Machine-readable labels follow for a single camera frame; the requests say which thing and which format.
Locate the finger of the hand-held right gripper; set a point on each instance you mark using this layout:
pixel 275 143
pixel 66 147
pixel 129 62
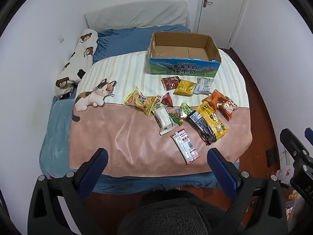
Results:
pixel 309 135
pixel 289 139

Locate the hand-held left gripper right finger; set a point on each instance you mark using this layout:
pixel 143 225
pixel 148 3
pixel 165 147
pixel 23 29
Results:
pixel 221 172

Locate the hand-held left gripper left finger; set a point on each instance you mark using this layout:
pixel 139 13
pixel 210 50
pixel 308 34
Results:
pixel 94 173

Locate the long red white packet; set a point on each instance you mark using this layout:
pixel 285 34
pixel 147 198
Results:
pixel 184 146

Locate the yellow black snack packet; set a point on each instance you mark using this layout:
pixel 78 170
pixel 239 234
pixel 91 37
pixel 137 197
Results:
pixel 215 120

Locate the green candy packet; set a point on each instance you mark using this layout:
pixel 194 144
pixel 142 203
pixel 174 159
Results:
pixel 181 112

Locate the orange snack packet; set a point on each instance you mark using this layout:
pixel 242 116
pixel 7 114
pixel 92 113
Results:
pixel 215 99

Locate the white cake packet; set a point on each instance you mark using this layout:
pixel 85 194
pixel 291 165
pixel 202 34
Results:
pixel 165 120

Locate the large yellow snack packet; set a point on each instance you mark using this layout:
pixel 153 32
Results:
pixel 144 101

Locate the silver white snack packet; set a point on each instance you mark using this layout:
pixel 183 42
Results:
pixel 203 85

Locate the gold yellow snack packet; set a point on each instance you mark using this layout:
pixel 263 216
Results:
pixel 184 87

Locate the cardboard box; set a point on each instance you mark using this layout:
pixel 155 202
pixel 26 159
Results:
pixel 183 68

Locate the white round object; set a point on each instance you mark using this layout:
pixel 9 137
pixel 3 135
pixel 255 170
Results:
pixel 282 175

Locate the clear plastic bag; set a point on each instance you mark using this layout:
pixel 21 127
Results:
pixel 294 200

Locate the cat print blanket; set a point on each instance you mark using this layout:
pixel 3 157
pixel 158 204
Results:
pixel 122 132

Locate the small red white snack packet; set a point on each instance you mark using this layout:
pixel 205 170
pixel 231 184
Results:
pixel 228 108

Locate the dark fleece clothing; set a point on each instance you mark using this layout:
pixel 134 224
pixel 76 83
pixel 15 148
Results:
pixel 171 215

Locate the small red triangular packet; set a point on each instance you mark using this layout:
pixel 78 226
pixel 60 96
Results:
pixel 167 100

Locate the dark red snack packet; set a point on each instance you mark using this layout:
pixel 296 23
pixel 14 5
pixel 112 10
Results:
pixel 170 83

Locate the bear print pillow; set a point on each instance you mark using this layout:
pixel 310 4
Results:
pixel 80 51

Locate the blue quilt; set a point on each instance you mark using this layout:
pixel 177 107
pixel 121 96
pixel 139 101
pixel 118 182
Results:
pixel 117 39

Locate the white door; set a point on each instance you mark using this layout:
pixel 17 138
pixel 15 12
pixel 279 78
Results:
pixel 220 17

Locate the grey white pillow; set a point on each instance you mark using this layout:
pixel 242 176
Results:
pixel 137 13

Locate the dark wall socket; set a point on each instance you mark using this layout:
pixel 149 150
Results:
pixel 271 156

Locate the white wall switch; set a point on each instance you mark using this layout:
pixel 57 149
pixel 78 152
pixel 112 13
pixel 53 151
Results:
pixel 61 38

